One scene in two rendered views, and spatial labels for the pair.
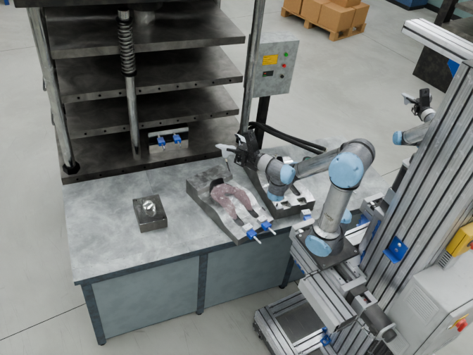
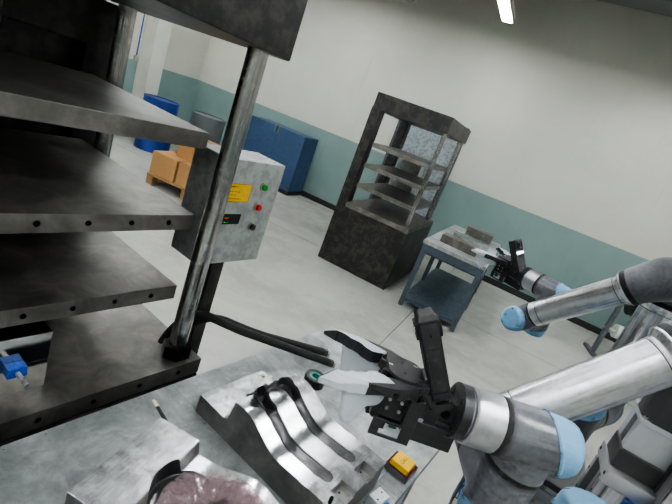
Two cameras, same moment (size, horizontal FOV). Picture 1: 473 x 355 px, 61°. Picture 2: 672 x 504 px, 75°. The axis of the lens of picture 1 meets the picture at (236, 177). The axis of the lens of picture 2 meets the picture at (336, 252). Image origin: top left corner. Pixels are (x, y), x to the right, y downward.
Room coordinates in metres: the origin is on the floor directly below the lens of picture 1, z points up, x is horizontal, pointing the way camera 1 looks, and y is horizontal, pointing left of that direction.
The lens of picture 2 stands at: (1.06, 0.36, 1.73)
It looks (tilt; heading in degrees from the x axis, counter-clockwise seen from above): 17 degrees down; 327
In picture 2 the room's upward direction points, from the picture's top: 21 degrees clockwise
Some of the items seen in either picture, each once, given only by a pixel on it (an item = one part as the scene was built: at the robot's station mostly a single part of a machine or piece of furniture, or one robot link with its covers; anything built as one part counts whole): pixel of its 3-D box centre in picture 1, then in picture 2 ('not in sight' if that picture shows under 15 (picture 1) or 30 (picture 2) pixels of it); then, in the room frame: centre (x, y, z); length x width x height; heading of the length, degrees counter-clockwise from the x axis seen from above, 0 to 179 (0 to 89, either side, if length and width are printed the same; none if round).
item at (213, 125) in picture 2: not in sight; (203, 140); (8.95, -1.40, 0.44); 0.59 x 0.59 x 0.88
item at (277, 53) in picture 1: (260, 128); (194, 325); (2.61, -0.13, 0.74); 0.30 x 0.22 x 1.47; 117
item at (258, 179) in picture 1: (276, 179); (291, 429); (1.89, -0.25, 0.87); 0.50 x 0.26 x 0.14; 27
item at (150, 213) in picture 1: (150, 213); not in sight; (1.51, 0.46, 0.84); 0.20 x 0.15 x 0.07; 27
